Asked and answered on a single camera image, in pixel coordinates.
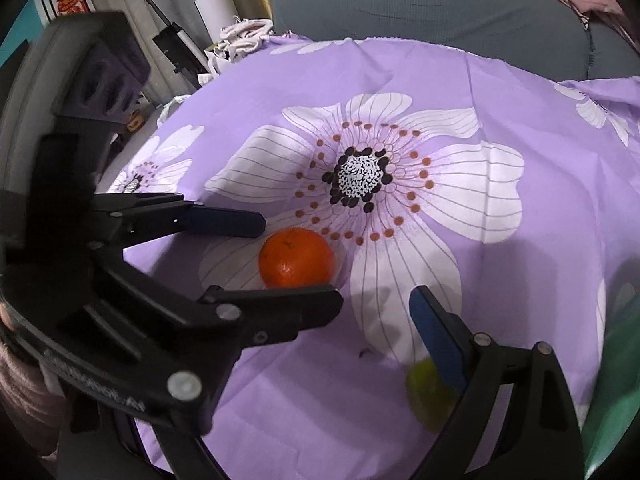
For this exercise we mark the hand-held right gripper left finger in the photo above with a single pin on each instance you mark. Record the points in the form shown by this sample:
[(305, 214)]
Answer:
[(180, 460)]

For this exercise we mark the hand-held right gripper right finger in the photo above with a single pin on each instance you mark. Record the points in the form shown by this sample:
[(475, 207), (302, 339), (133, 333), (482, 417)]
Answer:
[(440, 340)]

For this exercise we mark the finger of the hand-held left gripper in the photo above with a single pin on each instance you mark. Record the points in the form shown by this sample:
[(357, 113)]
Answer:
[(280, 310), (225, 222)]

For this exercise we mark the orange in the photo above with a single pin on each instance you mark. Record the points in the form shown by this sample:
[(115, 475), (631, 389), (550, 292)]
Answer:
[(295, 257)]

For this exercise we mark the green jujube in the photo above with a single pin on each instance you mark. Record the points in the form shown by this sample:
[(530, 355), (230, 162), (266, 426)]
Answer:
[(425, 400)]

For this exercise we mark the green plastic bowl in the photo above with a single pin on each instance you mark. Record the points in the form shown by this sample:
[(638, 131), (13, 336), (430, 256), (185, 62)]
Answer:
[(615, 410)]

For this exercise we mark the person's left forearm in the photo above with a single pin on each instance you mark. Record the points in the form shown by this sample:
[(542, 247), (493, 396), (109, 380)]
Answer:
[(25, 400)]

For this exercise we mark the white plastic bag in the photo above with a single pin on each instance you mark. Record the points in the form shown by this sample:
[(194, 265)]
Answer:
[(172, 107)]

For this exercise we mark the black stand with rectangular head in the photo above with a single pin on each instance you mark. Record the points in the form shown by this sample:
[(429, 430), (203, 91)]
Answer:
[(175, 42)]

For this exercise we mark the white cloth bundle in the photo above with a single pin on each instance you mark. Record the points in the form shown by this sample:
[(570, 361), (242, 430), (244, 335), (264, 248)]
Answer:
[(240, 35)]

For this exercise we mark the purple floral tablecloth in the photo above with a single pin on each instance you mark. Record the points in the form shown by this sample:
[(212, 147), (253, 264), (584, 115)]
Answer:
[(475, 85)]

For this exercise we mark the grey sofa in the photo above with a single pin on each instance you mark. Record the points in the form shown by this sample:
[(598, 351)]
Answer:
[(425, 0)]

